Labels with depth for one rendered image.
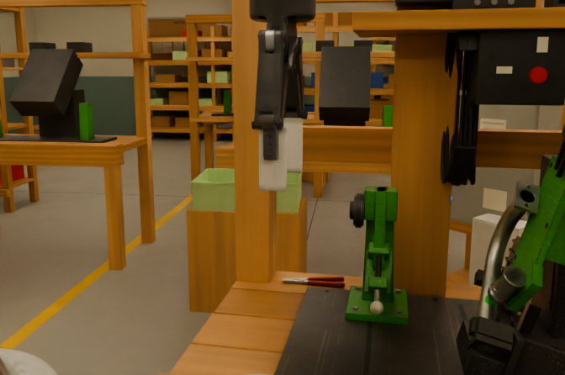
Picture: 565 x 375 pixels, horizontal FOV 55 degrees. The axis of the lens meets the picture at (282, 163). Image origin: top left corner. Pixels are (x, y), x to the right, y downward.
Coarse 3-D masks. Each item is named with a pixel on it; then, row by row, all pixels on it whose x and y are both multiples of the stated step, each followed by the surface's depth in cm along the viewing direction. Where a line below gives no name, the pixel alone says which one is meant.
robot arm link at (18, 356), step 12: (0, 348) 39; (0, 360) 33; (12, 360) 37; (24, 360) 37; (36, 360) 38; (0, 372) 32; (12, 372) 36; (24, 372) 36; (36, 372) 37; (48, 372) 37
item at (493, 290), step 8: (504, 272) 89; (512, 272) 89; (520, 272) 89; (504, 280) 89; (512, 280) 88; (520, 280) 88; (488, 288) 94; (496, 288) 92; (504, 288) 90; (512, 288) 89; (488, 296) 94; (496, 296) 93; (504, 296) 91; (512, 296) 92
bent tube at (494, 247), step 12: (516, 192) 95; (528, 192) 96; (516, 204) 93; (528, 204) 94; (504, 216) 100; (516, 216) 98; (504, 228) 101; (492, 240) 103; (504, 240) 102; (492, 252) 103; (492, 264) 101; (492, 276) 100; (480, 300) 98; (480, 312) 96; (492, 312) 95
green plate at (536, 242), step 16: (544, 176) 95; (544, 192) 93; (560, 192) 86; (544, 208) 91; (560, 208) 85; (528, 224) 96; (544, 224) 88; (560, 224) 87; (528, 240) 94; (544, 240) 87; (560, 240) 87; (528, 256) 91; (544, 256) 87; (560, 256) 88
